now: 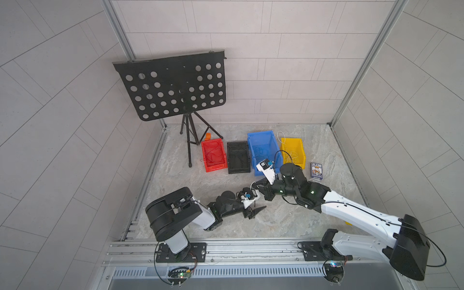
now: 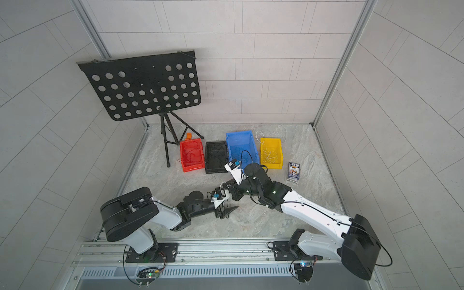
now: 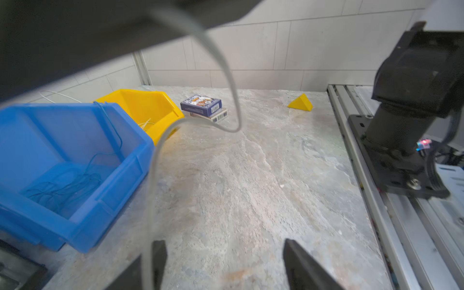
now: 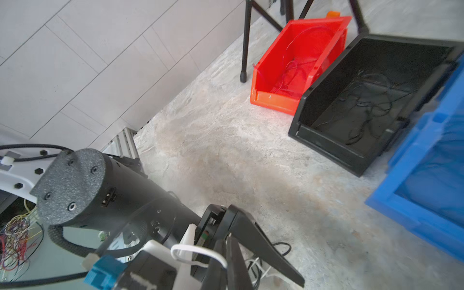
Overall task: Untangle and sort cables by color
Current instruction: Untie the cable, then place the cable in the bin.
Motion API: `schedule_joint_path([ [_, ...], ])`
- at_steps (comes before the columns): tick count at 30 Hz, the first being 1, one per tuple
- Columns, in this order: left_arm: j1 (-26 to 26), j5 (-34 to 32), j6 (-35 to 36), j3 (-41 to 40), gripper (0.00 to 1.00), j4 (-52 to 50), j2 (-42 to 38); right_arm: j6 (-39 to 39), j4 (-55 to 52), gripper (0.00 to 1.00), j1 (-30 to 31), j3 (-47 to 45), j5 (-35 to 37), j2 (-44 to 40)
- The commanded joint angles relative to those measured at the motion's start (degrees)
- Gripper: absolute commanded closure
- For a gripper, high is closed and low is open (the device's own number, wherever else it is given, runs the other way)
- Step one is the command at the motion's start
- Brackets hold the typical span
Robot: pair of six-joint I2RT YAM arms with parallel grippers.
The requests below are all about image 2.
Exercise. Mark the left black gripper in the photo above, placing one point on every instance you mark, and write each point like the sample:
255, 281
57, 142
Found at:
224, 213

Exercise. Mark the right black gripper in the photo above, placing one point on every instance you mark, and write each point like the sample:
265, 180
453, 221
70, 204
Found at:
235, 191

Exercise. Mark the blue card box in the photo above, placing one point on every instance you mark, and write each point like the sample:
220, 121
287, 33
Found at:
293, 171

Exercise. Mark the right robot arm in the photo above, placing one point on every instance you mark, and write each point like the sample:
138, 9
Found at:
350, 240

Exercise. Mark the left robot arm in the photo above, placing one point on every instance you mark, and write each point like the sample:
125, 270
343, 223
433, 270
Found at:
128, 218

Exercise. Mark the black plastic bin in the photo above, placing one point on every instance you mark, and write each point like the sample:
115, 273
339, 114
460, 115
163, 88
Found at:
216, 157

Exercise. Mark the blue plastic bin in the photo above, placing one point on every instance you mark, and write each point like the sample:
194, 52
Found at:
241, 147

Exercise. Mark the yellow plastic bin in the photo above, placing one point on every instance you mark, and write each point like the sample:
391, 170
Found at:
271, 154

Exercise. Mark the red plastic bin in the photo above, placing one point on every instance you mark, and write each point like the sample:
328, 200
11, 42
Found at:
192, 155

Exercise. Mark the right controller board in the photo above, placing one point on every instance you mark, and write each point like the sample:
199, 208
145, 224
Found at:
303, 272

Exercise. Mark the controller board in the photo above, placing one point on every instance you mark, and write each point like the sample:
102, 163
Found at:
148, 275
303, 272

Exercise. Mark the left controller board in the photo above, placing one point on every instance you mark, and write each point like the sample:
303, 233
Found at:
148, 275

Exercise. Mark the black perforated music stand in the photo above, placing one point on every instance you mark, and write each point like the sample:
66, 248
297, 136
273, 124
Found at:
143, 86

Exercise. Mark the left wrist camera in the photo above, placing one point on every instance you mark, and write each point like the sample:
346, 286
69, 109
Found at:
219, 196

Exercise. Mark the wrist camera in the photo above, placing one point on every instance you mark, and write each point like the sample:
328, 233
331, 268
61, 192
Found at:
234, 168
219, 196

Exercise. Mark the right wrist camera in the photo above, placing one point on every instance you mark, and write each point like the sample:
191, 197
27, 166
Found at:
234, 168

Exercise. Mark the aluminium rail frame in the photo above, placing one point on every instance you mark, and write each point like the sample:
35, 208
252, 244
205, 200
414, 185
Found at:
196, 258

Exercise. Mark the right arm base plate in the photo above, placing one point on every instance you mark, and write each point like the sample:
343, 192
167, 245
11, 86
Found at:
283, 251

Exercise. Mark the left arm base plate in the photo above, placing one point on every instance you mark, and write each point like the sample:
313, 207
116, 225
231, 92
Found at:
165, 253

